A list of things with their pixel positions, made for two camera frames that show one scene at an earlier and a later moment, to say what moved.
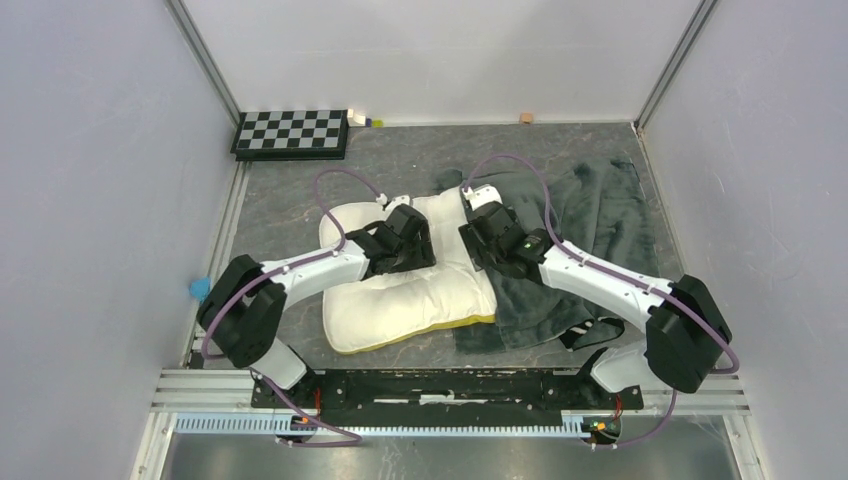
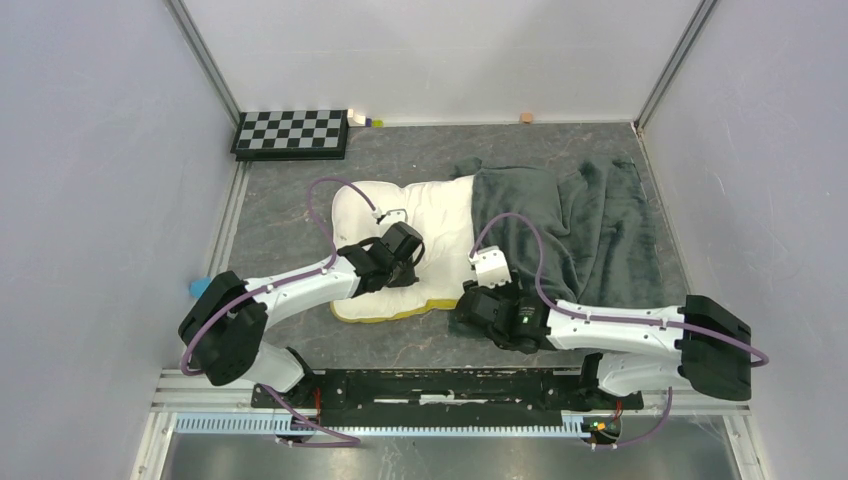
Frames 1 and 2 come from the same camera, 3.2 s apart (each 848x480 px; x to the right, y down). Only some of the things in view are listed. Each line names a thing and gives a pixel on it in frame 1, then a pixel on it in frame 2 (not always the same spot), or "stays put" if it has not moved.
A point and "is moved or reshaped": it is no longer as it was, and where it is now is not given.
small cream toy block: [355, 119] stays put
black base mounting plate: [373, 395] stays put
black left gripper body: [415, 256] → [401, 275]
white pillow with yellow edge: [404, 304] is moved or reshaped
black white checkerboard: [291, 136] stays put
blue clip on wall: [200, 287] stays put
